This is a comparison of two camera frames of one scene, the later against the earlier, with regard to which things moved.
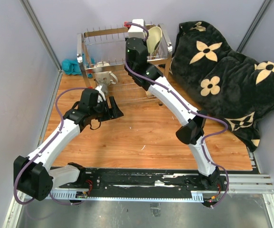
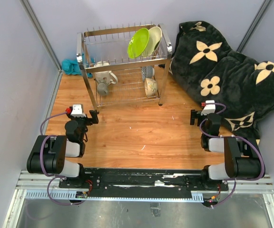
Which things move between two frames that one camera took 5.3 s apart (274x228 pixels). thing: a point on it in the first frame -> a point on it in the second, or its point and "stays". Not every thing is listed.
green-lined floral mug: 104,77 stays
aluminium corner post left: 28,8 stays
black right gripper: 144,42 -> 194,114
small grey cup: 104,88 stays
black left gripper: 113,112 -> 93,114
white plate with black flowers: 155,36 stays
